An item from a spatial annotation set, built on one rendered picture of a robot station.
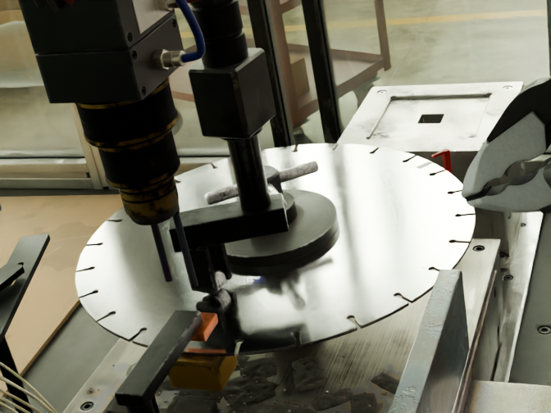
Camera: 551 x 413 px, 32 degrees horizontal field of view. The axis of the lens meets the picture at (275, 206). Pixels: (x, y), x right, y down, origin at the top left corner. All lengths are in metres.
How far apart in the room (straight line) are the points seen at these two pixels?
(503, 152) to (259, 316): 0.20
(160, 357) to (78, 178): 0.85
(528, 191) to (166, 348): 0.26
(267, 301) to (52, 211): 0.74
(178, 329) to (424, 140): 0.46
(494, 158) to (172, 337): 0.24
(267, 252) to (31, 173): 0.80
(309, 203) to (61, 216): 0.64
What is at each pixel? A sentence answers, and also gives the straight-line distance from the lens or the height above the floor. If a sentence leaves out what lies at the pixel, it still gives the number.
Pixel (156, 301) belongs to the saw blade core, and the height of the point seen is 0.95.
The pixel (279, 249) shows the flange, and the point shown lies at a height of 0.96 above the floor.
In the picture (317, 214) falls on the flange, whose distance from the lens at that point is 0.78.
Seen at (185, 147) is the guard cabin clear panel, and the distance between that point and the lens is 1.36.
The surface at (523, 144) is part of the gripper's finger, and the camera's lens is 0.65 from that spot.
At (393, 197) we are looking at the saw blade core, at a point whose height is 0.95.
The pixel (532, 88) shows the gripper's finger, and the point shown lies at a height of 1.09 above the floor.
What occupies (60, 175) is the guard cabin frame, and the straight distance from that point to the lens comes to 1.47.
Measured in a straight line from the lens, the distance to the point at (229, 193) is 0.76.
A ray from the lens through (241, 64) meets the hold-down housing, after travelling 0.63.
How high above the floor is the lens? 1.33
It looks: 27 degrees down
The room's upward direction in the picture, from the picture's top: 11 degrees counter-clockwise
